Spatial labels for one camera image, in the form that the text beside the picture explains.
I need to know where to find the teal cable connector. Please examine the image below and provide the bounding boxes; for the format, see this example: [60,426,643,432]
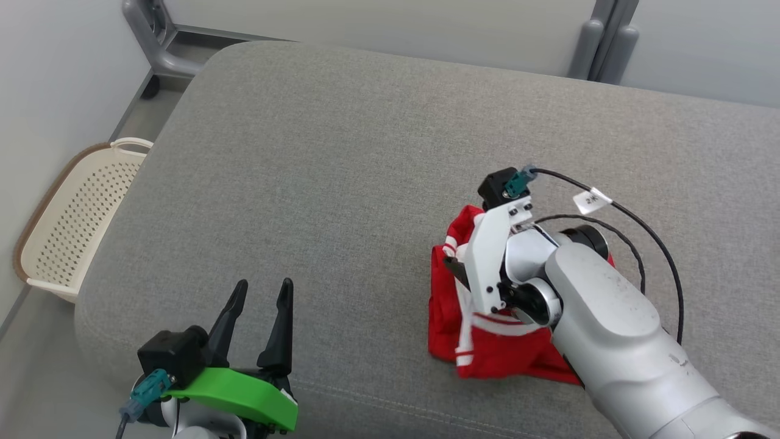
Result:
[119,369,174,421]
[506,165,541,199]

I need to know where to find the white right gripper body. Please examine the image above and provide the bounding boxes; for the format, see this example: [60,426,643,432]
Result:
[464,196,534,315]

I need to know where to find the cream perforated laundry basket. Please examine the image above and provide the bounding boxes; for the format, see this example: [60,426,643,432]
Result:
[13,138,154,304]

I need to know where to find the grey metal frame with caster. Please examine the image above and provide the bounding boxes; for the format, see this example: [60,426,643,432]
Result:
[122,0,293,77]

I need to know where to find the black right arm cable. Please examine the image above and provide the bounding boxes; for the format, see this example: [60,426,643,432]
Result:
[529,168,684,346]

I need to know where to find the thin black looped cable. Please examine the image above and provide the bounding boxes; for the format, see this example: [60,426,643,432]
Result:
[533,213,646,294]

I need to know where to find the red and white shorts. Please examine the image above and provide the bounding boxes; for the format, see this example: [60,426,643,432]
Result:
[428,204,616,386]

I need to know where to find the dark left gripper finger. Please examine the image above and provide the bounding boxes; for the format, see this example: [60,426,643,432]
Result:
[257,278,295,374]
[207,279,249,368]

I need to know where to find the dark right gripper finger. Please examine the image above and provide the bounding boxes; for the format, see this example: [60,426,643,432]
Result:
[442,256,473,290]

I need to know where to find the teal right cable connector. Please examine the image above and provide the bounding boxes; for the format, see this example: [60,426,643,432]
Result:
[506,165,541,199]

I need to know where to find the teal left cable connector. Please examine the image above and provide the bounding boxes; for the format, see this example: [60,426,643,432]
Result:
[119,369,174,421]

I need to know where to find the white cable label tag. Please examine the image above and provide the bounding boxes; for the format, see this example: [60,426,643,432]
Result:
[574,187,613,215]

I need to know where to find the grey metal frame post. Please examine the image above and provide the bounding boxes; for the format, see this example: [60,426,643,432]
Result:
[567,0,640,85]

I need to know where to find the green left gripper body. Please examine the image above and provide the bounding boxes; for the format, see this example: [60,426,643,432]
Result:
[161,366,299,434]

